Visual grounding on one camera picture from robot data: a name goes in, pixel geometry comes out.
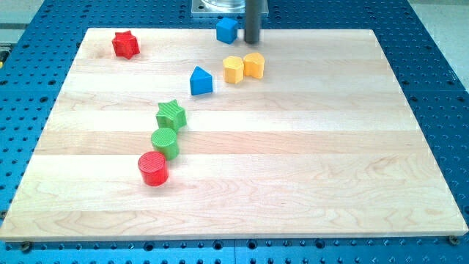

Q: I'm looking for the yellow heart block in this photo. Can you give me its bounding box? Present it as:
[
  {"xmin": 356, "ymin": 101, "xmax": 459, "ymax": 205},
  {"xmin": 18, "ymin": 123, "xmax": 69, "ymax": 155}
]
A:
[{"xmin": 243, "ymin": 52, "xmax": 265, "ymax": 79}]

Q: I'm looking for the red star block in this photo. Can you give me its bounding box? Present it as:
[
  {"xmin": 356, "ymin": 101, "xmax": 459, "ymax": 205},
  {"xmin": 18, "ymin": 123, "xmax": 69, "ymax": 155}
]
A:
[{"xmin": 111, "ymin": 30, "xmax": 140, "ymax": 59}]

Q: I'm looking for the blue triangular prism block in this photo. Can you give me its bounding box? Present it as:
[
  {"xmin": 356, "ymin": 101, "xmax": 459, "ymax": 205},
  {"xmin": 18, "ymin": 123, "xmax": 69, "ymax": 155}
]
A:
[{"xmin": 190, "ymin": 66, "xmax": 213, "ymax": 96}]

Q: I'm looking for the clear acrylic robot base plate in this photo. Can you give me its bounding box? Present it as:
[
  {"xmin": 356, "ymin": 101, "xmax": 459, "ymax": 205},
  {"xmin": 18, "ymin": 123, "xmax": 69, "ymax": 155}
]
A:
[{"xmin": 190, "ymin": 0, "xmax": 246, "ymax": 18}]

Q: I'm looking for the board stop screw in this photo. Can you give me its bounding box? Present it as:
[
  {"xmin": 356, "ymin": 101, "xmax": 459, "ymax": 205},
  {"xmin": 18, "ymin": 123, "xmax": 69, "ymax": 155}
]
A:
[
  {"xmin": 19, "ymin": 241, "xmax": 32, "ymax": 252},
  {"xmin": 447, "ymin": 235, "xmax": 460, "ymax": 246}
]

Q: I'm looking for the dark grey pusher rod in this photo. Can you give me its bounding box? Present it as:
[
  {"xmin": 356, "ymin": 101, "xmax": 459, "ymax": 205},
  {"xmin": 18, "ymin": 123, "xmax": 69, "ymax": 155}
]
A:
[{"xmin": 244, "ymin": 0, "xmax": 262, "ymax": 44}]

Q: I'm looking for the right board stop screw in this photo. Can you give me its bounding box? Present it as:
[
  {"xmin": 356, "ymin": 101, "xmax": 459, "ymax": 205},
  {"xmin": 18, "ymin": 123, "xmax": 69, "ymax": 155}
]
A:
[{"xmin": 447, "ymin": 235, "xmax": 460, "ymax": 246}]

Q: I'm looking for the red cylinder block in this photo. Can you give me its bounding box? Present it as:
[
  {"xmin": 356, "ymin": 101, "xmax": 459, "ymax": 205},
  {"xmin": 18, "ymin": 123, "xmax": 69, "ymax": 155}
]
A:
[{"xmin": 138, "ymin": 151, "xmax": 169, "ymax": 186}]

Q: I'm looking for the yellow pentagon block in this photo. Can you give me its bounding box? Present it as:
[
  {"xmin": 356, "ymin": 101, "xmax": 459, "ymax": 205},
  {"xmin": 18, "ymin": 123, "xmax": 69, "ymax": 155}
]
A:
[{"xmin": 223, "ymin": 56, "xmax": 244, "ymax": 84}]

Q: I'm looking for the light wooden board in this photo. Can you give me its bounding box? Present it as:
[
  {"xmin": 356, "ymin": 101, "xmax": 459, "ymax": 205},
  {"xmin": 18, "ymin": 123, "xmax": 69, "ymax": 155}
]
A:
[{"xmin": 1, "ymin": 28, "xmax": 468, "ymax": 242}]

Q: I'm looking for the green star block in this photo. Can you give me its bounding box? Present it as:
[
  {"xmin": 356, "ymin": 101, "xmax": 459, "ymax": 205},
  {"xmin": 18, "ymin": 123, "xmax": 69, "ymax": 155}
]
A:
[{"xmin": 155, "ymin": 100, "xmax": 187, "ymax": 133}]

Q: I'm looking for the blue cube block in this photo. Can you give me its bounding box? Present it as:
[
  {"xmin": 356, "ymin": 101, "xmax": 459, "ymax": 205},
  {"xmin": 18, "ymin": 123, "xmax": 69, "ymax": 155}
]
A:
[{"xmin": 215, "ymin": 18, "xmax": 238, "ymax": 44}]

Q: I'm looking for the green cylinder block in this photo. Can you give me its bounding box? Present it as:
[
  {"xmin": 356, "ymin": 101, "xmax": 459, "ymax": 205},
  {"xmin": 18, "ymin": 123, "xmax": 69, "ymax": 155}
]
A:
[{"xmin": 150, "ymin": 128, "xmax": 180, "ymax": 161}]

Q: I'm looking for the left board stop screw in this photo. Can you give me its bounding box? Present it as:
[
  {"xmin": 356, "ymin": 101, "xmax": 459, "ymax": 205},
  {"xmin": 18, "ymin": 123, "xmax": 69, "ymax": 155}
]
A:
[{"xmin": 19, "ymin": 241, "xmax": 32, "ymax": 252}]

